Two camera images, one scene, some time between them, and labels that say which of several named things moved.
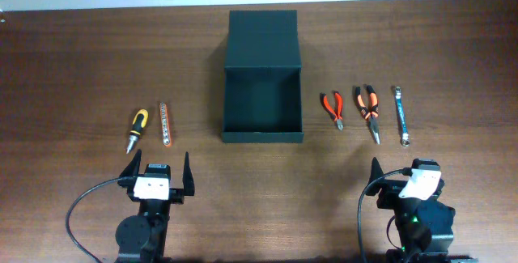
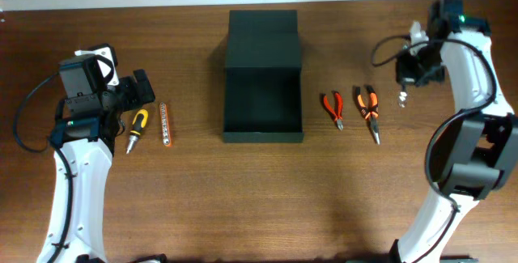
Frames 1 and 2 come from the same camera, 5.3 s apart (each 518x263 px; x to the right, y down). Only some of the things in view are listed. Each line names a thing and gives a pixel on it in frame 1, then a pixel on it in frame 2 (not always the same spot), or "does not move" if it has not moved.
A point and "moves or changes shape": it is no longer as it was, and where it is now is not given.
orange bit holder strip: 165,125 does not move
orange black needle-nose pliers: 370,115 does not move
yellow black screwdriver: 140,121 does not move
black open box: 262,86 does not move
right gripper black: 390,189 to 403,74
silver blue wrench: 405,137 moves or changes shape
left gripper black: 176,194 to 130,85
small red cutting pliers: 338,103 does not move
